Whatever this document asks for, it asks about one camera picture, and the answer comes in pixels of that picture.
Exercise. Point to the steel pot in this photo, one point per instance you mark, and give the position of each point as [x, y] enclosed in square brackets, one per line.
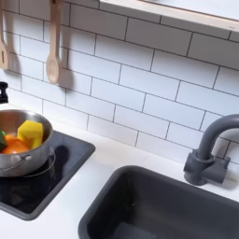
[28, 161]

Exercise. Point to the yellow toy block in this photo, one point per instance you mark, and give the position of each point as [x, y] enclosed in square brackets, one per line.
[30, 133]

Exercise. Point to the slotted wooden spatula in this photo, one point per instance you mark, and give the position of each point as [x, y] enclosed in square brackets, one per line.
[3, 56]

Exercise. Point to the orange toy vegetable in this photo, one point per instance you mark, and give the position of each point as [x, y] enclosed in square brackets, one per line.
[15, 145]

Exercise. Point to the wooden spoon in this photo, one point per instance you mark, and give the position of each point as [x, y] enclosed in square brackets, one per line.
[53, 65]

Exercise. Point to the black stove top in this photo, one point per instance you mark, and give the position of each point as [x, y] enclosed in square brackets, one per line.
[46, 193]

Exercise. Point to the white shelf with wooden edge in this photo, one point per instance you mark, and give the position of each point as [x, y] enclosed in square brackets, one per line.
[174, 12]

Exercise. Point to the dark grey sink basin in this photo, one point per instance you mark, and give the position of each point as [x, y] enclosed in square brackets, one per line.
[161, 208]

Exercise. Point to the dark grey tap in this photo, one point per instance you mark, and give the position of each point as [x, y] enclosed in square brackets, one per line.
[202, 165]

